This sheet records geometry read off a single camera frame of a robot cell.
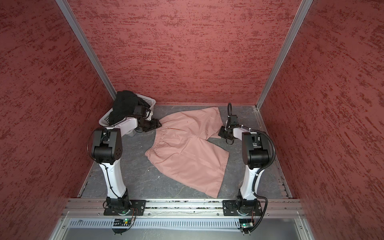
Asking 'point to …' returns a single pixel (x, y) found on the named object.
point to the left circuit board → (124, 222)
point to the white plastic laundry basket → (128, 125)
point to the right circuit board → (246, 223)
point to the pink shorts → (181, 140)
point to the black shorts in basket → (124, 103)
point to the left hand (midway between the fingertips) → (157, 128)
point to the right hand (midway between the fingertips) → (219, 135)
